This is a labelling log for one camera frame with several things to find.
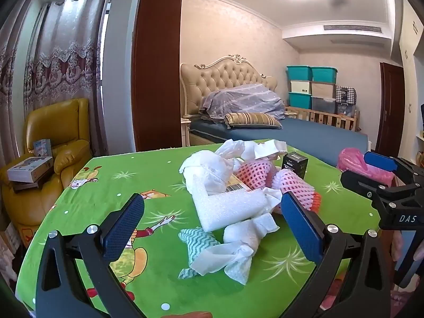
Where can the orange foam fruit net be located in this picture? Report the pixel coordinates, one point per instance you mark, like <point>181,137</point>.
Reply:
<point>316,202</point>

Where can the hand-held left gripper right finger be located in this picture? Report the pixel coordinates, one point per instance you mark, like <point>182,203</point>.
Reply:
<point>301,228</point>

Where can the crumpled white paper towel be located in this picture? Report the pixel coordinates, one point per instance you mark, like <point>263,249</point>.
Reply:
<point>225,261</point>

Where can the yellow leather armchair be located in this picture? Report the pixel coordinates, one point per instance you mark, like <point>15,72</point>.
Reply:
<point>66,129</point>

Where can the salmon pink foam fruit net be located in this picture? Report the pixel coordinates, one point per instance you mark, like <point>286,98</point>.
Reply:
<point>255,172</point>

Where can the grey clear storage box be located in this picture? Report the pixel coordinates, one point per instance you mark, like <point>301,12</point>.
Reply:
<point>323,105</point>

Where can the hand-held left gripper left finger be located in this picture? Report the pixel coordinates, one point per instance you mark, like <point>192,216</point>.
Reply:
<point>124,225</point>

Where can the white wardrobe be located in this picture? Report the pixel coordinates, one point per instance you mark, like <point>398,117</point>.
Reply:
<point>412,73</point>

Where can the small black box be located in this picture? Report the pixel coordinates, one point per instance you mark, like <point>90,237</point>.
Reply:
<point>294,165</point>

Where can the brown wooden door frame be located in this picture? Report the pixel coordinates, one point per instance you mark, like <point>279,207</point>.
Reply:
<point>155,73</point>

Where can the small blue box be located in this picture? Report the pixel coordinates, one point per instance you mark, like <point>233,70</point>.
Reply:
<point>42,147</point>

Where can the pink trash bag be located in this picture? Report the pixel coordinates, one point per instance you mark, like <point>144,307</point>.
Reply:
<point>351,160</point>

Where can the beige storage box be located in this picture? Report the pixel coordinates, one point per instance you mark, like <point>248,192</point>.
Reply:
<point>300,86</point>
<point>323,90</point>

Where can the pale pink foam fruit net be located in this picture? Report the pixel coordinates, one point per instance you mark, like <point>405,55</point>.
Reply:
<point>294,185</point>

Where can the flat white box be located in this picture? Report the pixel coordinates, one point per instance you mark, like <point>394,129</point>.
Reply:
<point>29,169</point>

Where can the green striped cloth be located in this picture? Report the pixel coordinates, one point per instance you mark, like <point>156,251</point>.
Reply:
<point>195,241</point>

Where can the checkered bag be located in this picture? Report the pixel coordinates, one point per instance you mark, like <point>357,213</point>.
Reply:
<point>345,94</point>

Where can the striped pillow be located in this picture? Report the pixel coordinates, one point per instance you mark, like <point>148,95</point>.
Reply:
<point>251,120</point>

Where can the lavender duvet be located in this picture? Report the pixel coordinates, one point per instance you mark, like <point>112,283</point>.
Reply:
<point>245,101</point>

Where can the wooden crib rail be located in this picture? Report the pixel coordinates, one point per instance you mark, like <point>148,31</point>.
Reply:
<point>331,117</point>

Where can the air conditioner vent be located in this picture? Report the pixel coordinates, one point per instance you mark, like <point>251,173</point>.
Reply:
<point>352,29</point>

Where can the dark wooden door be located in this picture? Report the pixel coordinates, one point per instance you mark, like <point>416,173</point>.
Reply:
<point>392,106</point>

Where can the rolled white foam sheet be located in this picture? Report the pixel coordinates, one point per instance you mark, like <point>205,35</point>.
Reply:
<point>241,233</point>

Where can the blue mattress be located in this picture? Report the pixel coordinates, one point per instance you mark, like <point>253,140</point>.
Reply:
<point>314,135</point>

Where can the parcel wrap with shipping label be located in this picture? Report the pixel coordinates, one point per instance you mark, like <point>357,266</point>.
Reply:
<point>238,184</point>

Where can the long white foam strip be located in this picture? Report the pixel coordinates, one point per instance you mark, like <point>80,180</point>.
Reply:
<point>225,208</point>

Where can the green cartoon tablecloth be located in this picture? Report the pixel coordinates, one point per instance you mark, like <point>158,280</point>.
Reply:
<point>99,205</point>

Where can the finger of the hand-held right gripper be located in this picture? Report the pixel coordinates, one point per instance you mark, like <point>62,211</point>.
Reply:
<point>379,161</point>
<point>361,184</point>

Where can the teal storage box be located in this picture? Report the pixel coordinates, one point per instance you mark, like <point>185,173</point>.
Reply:
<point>299,100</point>
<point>299,73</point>
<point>324,74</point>

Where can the beige tufted headboard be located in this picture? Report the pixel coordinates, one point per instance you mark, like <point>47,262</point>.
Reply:
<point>212,73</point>

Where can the patterned lace curtain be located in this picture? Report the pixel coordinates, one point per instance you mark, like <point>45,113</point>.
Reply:
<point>63,49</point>

